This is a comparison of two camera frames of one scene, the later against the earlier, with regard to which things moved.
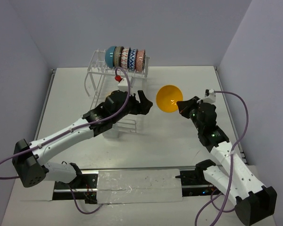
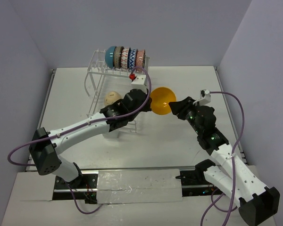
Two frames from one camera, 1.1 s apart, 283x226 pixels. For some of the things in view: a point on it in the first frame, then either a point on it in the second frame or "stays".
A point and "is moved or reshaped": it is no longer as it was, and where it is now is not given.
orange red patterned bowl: [140, 60] stays
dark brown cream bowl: [117, 56] stays
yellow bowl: [167, 97] is moved or reshaped
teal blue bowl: [109, 56] stays
